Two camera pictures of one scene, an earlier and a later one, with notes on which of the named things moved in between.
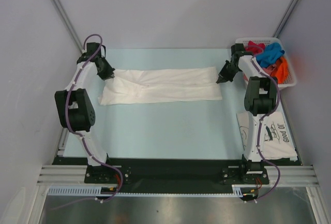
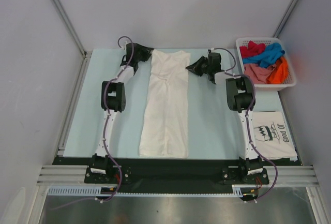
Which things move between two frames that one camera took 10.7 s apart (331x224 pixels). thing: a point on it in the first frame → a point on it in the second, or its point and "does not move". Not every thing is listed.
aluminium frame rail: (75, 175) does not move
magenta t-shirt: (254, 48) does not move
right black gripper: (224, 76) → (195, 68)
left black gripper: (109, 73) → (146, 51)
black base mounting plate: (149, 172) does not move
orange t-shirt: (281, 72) does not move
